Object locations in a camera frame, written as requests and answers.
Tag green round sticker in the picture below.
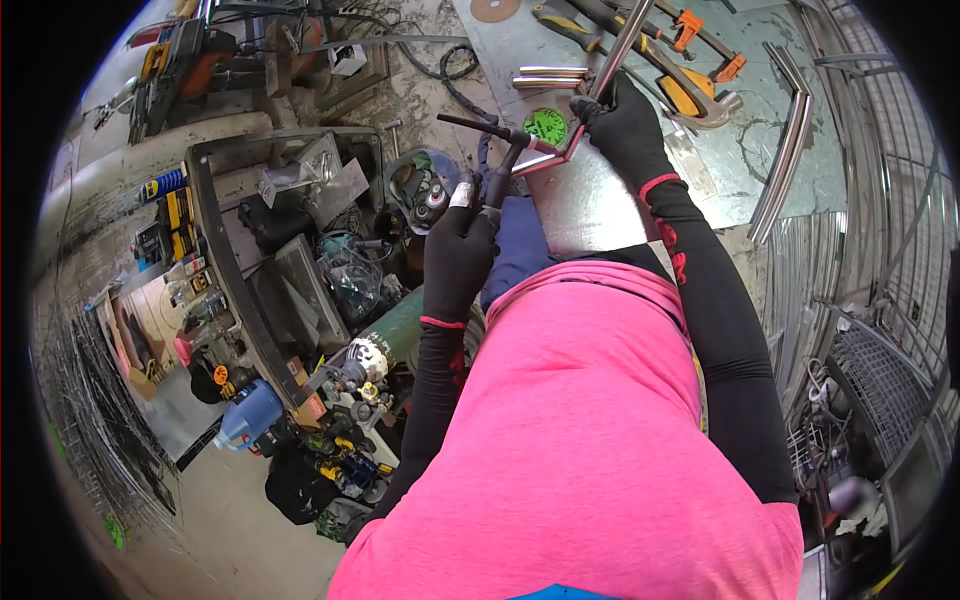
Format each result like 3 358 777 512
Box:
522 107 570 148

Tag black corrugated hose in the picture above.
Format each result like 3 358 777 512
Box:
397 41 500 125

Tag long curved steel tube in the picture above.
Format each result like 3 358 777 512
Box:
746 90 811 243
752 91 817 248

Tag long polished steel tube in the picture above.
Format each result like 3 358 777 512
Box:
588 0 658 102

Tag blue yellow spray can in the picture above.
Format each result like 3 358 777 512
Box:
138 168 187 204

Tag blue plastic jug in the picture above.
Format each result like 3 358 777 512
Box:
213 378 285 453

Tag person's body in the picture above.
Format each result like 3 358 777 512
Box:
327 258 807 600

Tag person's left hand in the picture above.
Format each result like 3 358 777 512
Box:
420 182 501 329

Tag person's legs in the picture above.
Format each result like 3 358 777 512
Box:
478 193 573 313

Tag short curved steel tube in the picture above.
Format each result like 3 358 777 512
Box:
762 41 808 96

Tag orange bar clamp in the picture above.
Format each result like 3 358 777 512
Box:
655 0 749 84

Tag claw hammer yellow black grip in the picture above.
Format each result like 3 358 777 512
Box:
600 15 745 130

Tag yellow black tool cases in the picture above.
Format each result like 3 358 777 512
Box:
126 16 240 145

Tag black bag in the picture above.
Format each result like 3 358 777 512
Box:
264 444 340 526

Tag metal tray of scrap parts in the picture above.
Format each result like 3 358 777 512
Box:
183 126 391 415

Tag person's right hand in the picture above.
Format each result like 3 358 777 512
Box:
569 71 681 200

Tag black welding torch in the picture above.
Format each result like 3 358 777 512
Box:
436 112 561 220

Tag wire mesh rack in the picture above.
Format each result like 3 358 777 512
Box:
765 0 960 481

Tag angled polished metal frame piece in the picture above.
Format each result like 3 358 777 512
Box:
513 123 591 179

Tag brown sanding disc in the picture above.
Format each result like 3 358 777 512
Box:
469 0 522 24

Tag bucket of grinding discs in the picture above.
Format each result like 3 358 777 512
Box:
383 147 463 237

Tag person's left fingers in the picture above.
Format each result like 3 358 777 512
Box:
447 182 502 230

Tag pile of wire grids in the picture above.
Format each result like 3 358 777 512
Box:
31 300 181 526

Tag green gas cylinder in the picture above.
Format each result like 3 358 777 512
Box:
327 285 426 395

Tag person's right fingers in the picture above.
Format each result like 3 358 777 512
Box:
569 72 639 127

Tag yellow black handled tool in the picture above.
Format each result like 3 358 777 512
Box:
531 1 606 54

